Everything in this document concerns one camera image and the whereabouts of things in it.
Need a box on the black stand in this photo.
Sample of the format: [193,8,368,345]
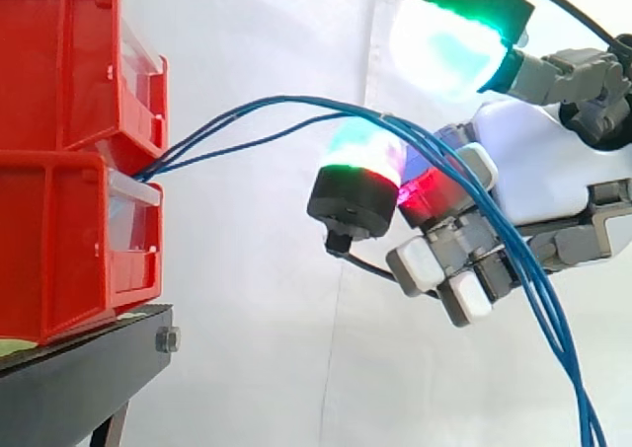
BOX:
[0,302,182,447]

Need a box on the thin black cable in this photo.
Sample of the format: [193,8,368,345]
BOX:
[329,251,399,283]
[495,0,624,53]

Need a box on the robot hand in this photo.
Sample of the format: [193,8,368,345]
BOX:
[306,0,632,328]

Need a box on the blue cable bundle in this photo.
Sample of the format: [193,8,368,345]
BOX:
[133,95,607,447]

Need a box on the red bin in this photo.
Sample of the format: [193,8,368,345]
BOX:
[0,149,165,347]
[0,0,170,159]

